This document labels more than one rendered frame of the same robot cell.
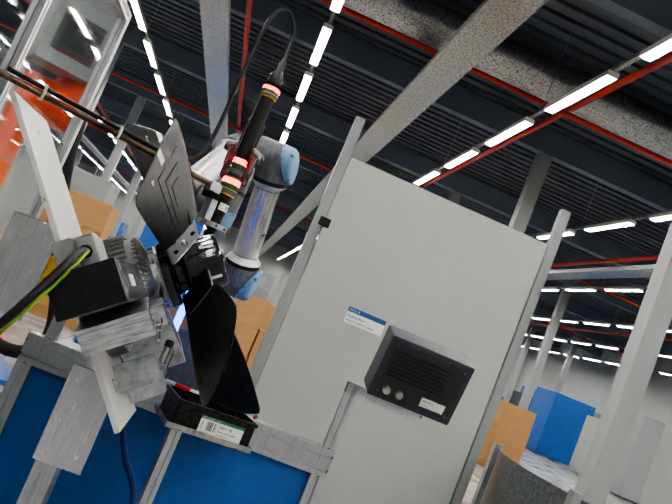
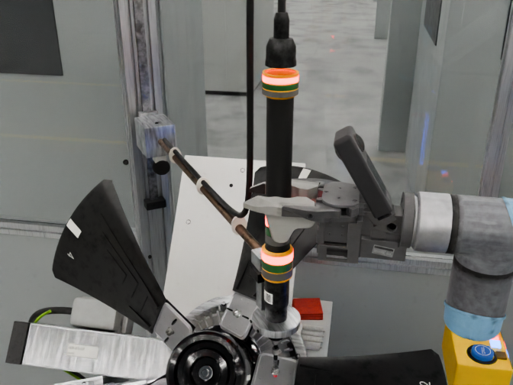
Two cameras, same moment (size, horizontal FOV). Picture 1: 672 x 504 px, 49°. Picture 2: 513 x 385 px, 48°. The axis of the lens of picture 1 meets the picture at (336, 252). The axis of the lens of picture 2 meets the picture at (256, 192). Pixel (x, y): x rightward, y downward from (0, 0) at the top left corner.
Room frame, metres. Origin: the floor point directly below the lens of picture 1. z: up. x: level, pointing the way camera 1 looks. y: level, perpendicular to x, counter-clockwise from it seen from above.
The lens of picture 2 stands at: (1.89, -0.36, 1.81)
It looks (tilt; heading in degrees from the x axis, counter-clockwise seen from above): 25 degrees down; 107
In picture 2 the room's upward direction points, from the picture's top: straight up
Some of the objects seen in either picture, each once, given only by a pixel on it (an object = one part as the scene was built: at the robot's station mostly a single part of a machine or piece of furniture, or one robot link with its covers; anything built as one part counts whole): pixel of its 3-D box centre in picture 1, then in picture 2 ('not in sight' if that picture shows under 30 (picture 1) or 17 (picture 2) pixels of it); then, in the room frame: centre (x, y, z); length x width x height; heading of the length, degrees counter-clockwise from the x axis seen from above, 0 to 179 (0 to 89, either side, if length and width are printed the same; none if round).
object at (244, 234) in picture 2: (115, 133); (201, 187); (1.51, 0.52, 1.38); 0.54 x 0.01 x 0.01; 132
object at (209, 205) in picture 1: (216, 207); (273, 291); (1.71, 0.30, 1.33); 0.09 x 0.07 x 0.10; 132
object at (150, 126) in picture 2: not in sight; (154, 134); (1.30, 0.76, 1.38); 0.10 x 0.07 x 0.08; 132
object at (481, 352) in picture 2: not in sight; (482, 353); (2.05, 0.58, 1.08); 0.04 x 0.04 x 0.02
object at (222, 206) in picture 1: (245, 148); (278, 195); (1.72, 0.29, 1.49); 0.04 x 0.04 x 0.46
